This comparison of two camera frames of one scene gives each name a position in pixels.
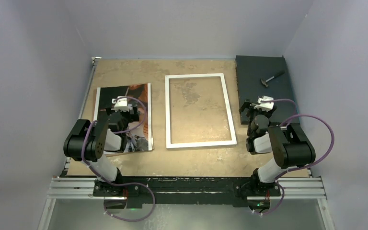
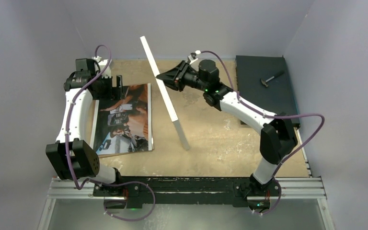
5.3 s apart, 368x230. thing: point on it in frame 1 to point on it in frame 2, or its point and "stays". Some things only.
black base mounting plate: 212,191 stays
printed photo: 137,135 stays
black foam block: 268,75 stays
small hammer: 264,82 stays
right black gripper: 248,104 to 175,78
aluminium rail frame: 69,188 stays
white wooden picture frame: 168,145 to 173,116
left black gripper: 132,117 to 113,93
